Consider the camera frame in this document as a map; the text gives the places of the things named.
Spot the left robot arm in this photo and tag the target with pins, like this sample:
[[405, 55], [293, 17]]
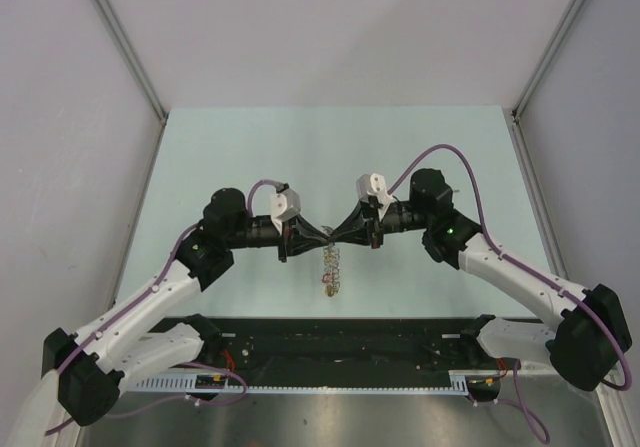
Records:
[[96, 363]]

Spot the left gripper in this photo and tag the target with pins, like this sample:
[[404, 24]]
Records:
[[292, 231]]

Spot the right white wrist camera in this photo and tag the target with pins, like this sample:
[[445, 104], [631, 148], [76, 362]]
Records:
[[372, 189]]

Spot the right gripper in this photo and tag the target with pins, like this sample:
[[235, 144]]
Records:
[[363, 226]]

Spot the yellow key tag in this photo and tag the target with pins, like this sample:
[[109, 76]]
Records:
[[330, 291]]

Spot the aluminium frame post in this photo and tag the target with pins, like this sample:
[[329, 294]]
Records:
[[117, 32], [558, 38]]

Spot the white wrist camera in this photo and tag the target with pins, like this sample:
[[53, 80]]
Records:
[[372, 189], [284, 206]]

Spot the left aluminium frame post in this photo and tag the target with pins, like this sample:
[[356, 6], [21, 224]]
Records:
[[117, 32]]

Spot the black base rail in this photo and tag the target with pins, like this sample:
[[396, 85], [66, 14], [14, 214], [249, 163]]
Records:
[[347, 353]]

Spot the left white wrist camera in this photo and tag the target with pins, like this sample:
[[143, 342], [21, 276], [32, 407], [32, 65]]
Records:
[[284, 206]]

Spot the right aluminium frame post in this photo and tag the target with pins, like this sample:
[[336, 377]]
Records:
[[558, 38]]

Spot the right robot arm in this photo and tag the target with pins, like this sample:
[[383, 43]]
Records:
[[584, 332]]

